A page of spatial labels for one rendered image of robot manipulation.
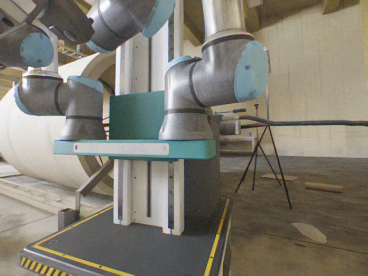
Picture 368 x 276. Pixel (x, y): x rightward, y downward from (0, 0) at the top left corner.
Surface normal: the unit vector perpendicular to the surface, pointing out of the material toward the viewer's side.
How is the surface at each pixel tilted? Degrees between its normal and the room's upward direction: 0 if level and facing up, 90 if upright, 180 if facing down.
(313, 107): 90
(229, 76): 109
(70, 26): 155
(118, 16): 140
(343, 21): 90
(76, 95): 90
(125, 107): 90
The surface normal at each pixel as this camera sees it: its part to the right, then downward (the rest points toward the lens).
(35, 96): 0.08, 0.11
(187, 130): 0.04, -0.39
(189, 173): -0.34, -0.05
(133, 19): -0.29, 0.90
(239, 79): -0.55, 0.43
